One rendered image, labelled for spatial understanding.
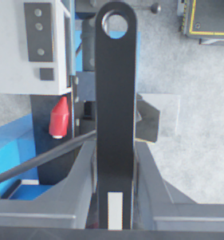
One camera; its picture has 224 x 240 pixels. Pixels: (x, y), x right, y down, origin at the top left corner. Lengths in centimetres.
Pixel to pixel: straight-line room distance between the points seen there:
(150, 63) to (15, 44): 132
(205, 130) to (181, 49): 84
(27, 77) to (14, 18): 14
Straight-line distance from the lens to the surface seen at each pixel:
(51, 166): 70
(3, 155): 67
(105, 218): 18
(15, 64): 52
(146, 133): 69
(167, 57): 171
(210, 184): 227
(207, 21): 151
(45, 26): 49
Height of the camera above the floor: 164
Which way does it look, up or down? 75 degrees down
